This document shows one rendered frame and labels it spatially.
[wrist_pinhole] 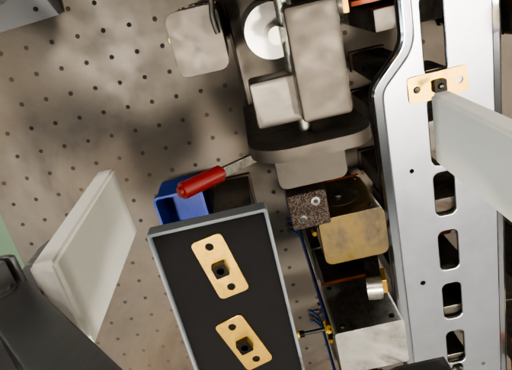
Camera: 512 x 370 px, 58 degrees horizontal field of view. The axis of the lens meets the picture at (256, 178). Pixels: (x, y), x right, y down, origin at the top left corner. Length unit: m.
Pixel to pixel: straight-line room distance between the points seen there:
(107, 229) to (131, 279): 0.97
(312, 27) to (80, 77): 0.62
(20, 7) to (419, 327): 0.88
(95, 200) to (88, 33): 0.81
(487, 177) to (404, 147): 0.54
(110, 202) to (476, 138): 0.13
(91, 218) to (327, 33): 0.33
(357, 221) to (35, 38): 0.68
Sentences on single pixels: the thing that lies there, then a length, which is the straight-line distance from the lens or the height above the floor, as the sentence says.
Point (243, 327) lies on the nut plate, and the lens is 0.60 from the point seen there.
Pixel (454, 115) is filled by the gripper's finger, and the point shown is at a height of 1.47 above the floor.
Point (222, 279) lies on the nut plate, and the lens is 0.56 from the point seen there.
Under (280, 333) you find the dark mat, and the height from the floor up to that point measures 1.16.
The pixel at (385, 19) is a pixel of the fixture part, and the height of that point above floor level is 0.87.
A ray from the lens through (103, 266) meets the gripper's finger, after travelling 0.16.
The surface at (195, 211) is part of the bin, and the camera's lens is 1.03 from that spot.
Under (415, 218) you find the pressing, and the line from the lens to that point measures 0.76.
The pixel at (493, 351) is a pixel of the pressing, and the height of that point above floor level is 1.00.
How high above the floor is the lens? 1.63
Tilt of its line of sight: 68 degrees down
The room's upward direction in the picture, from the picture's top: 171 degrees clockwise
